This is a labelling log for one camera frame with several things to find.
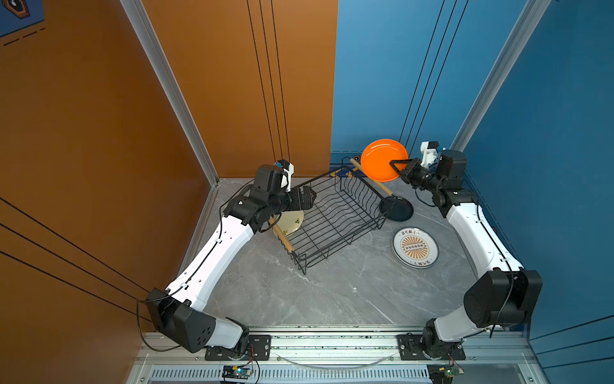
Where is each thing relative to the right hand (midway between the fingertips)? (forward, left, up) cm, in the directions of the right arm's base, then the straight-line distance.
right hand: (387, 163), depth 77 cm
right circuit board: (-52, -16, -36) cm, 65 cm away
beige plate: (-2, +35, -30) cm, 46 cm away
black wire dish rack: (+7, +10, -32) cm, 35 cm away
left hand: (-9, +26, -4) cm, 28 cm away
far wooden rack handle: (-12, +37, -24) cm, 45 cm away
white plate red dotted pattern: (-13, -15, -33) cm, 39 cm away
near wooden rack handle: (+7, -1, -16) cm, 18 cm away
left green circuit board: (-52, +48, -36) cm, 79 cm away
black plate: (+7, -12, -32) cm, 35 cm away
